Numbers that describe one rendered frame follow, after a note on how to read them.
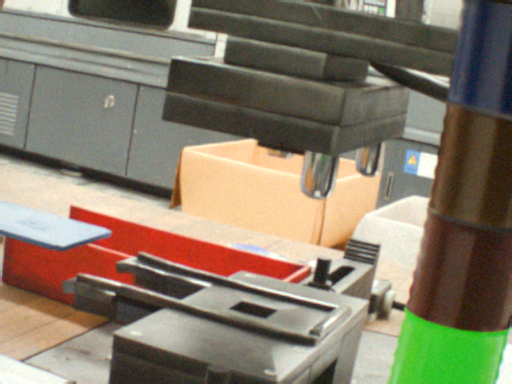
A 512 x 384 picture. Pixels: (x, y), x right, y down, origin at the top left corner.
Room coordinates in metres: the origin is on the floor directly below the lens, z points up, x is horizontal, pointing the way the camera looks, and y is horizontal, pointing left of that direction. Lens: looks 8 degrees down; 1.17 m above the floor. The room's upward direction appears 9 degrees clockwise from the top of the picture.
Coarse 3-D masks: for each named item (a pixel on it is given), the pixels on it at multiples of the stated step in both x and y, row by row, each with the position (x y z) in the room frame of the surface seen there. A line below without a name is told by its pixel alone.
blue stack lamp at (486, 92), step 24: (480, 0) 0.30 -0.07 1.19; (480, 24) 0.30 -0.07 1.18; (504, 24) 0.29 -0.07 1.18; (456, 48) 0.31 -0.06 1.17; (480, 48) 0.29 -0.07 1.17; (504, 48) 0.29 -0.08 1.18; (456, 72) 0.30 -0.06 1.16; (480, 72) 0.29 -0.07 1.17; (504, 72) 0.29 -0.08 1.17; (456, 96) 0.30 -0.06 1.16; (480, 96) 0.29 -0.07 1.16; (504, 96) 0.29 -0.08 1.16
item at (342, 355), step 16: (352, 336) 0.64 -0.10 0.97; (112, 352) 0.52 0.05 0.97; (336, 352) 0.60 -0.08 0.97; (352, 352) 0.65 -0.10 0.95; (112, 368) 0.52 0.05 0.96; (128, 368) 0.51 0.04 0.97; (144, 368) 0.51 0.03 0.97; (160, 368) 0.51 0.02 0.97; (320, 368) 0.57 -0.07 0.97; (336, 368) 0.61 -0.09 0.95; (352, 368) 0.66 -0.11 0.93
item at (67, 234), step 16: (0, 208) 0.70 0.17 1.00; (16, 208) 0.71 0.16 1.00; (0, 224) 0.65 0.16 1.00; (16, 224) 0.66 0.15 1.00; (64, 224) 0.68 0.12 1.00; (80, 224) 0.69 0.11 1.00; (48, 240) 0.63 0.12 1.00; (64, 240) 0.64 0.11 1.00; (80, 240) 0.65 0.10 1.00; (96, 240) 0.67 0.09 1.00
